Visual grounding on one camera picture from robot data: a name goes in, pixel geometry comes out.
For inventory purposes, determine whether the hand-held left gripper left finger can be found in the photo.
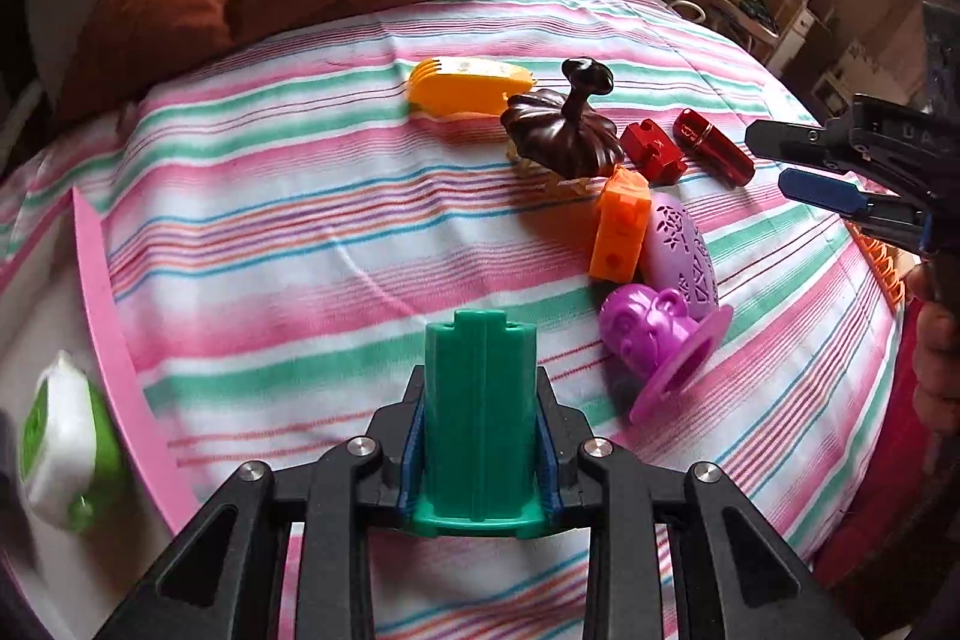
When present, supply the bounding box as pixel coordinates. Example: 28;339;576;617
94;364;430;640

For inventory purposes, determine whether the green plastic block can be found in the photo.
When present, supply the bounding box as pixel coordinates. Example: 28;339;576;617
405;308;552;538

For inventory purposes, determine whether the purple monkey toy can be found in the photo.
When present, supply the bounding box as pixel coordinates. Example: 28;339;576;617
598;284;734;426

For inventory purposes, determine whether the person's right hand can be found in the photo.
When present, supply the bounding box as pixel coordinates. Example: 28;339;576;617
912;299;960;440

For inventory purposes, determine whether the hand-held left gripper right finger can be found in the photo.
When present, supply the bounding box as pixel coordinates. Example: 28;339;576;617
529;364;863;640

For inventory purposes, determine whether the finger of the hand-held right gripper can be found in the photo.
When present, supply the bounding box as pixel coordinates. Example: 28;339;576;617
745;119;856;175
778;169;935;255

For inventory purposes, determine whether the orange hair claw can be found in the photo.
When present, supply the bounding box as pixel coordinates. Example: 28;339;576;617
855;227;912;311

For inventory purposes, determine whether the yellow comb attachment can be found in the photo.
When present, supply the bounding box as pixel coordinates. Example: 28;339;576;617
407;56;537;120

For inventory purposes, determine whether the maroon cloth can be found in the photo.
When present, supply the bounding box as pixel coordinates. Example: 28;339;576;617
814;310;960;637

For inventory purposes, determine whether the wooden cabinet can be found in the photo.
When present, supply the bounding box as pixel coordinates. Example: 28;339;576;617
739;0;837;94

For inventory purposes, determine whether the orange cube block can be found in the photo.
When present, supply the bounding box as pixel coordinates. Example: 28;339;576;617
589;166;652;283

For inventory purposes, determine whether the white and green gadget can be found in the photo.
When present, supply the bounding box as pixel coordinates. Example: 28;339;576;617
19;351;132;532

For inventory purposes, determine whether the red puzzle block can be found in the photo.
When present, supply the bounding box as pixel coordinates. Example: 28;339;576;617
619;119;687;185

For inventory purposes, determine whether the red metallic cylinder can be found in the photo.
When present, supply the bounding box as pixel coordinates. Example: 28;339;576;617
673;107;756;187

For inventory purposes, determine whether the striped bed sheet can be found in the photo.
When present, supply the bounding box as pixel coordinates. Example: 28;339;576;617
0;0;901;640

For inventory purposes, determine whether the purple patterned egg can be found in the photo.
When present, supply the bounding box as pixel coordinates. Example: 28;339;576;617
637;190;721;320

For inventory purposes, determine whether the pink foam board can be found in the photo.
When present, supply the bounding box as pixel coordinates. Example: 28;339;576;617
71;186;200;532

